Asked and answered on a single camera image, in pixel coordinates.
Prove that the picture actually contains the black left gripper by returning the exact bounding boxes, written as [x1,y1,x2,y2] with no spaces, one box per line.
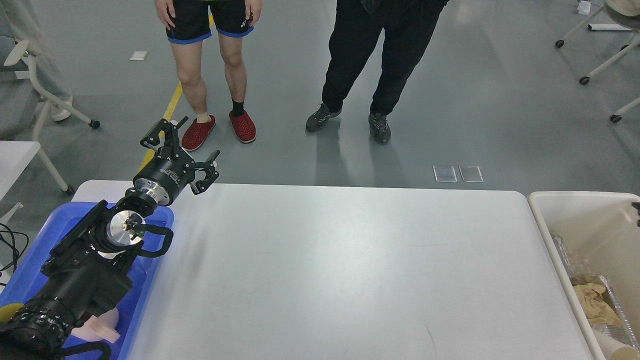
[133,116,221,207]

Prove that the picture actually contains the pink mug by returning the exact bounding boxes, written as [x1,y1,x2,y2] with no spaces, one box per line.
[71,308,121,344]

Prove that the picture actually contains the brown paper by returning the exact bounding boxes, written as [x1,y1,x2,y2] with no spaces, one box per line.
[573,282,623,328]

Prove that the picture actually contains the aluminium foil tray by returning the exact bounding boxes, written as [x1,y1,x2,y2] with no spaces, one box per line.
[569,273,639,352]

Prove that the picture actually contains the stainless steel rectangular tray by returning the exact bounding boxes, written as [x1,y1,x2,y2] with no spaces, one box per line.
[98,250,124,260]

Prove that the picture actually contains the white paper cup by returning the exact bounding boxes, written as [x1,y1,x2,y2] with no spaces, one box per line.
[592,328,639,360]

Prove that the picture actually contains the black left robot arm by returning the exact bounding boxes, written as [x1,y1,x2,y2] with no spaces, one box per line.
[1,119,220,360]

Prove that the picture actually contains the white paper scrap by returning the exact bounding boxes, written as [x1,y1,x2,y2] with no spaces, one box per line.
[129,50,149,61]

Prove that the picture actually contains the person in black shorts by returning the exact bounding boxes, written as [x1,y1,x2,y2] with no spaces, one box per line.
[153,0,263,152]

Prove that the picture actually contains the grey office chair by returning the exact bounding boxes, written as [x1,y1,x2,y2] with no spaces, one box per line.
[0,5,101,141]

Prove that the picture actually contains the blue plastic tray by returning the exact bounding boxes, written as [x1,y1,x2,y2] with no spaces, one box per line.
[1,202,162,360]

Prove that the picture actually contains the person in grey trousers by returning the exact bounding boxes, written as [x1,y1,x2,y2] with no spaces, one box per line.
[1,0,73,106]

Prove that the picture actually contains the blue and yellow mug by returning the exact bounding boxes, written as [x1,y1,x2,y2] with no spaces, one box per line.
[0,302,24,324]

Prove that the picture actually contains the person in black trousers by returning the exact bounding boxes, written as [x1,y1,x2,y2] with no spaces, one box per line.
[305,0,450,146]

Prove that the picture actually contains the white chair base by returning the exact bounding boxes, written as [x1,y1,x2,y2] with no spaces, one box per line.
[553,0,639,88]

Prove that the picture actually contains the beige plastic bin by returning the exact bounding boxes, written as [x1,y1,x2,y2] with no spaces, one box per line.
[528,191,640,360]

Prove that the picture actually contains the black cables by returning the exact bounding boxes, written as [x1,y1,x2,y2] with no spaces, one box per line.
[0,222,30,273]

